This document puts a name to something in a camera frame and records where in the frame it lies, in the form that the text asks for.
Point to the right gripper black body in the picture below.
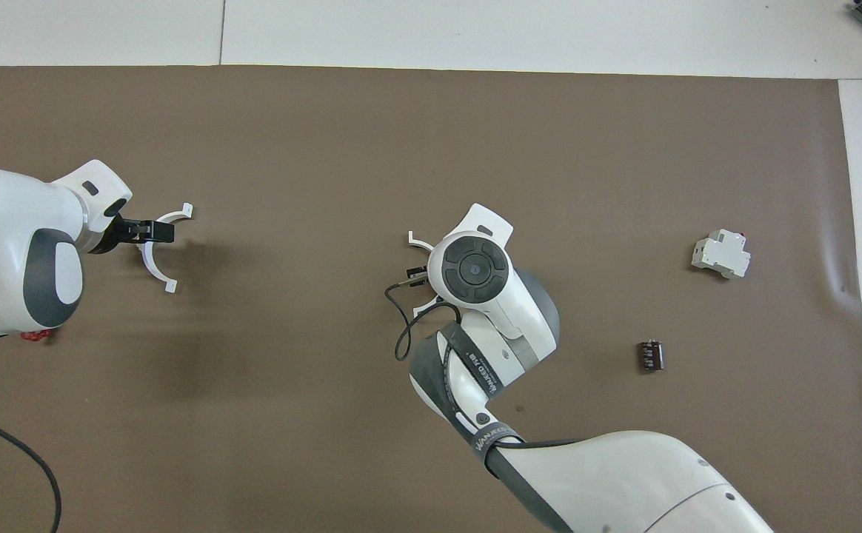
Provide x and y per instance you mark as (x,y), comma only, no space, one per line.
(420,277)

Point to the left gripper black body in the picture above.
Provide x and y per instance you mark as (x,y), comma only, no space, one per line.
(114,235)

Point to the white half pipe clamp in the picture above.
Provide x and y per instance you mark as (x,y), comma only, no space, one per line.
(422,242)
(155,268)

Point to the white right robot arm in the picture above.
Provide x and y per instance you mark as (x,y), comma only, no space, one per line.
(623,481)

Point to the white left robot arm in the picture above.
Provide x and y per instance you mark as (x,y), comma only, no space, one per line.
(16,244)

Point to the red handwheel yellow valve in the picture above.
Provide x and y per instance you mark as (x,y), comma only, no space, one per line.
(37,335)

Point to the brown table mat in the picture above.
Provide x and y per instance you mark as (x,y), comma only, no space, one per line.
(290,414)

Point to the small black cylindrical component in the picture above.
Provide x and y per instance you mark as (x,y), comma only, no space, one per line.
(651,356)

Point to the white circuit breaker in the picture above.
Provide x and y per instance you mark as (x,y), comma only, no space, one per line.
(720,255)

